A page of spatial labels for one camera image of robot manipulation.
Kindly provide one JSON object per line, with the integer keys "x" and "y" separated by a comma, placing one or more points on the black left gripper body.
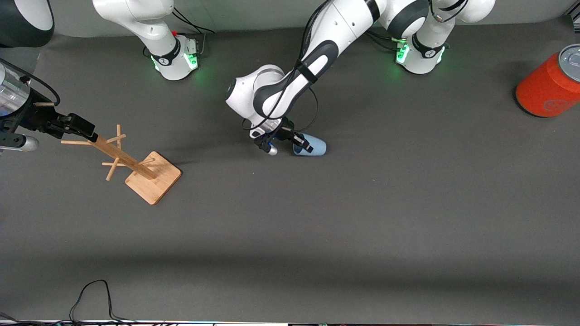
{"x": 285, "y": 133}

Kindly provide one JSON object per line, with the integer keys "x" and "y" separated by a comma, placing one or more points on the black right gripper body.
{"x": 35, "y": 117}

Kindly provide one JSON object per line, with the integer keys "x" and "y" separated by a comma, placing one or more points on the light blue cup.
{"x": 317, "y": 147}

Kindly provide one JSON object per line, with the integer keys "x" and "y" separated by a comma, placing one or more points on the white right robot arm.
{"x": 149, "y": 27}

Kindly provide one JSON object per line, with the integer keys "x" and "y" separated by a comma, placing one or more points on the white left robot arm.
{"x": 326, "y": 50}

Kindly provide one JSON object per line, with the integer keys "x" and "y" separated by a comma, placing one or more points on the wooden mug tree stand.
{"x": 152, "y": 179}

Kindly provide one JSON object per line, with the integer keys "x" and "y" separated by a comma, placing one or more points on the orange can with silver lid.
{"x": 548, "y": 83}

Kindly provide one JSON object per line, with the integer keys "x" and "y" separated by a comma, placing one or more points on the grey aluminium frame profile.
{"x": 575, "y": 16}

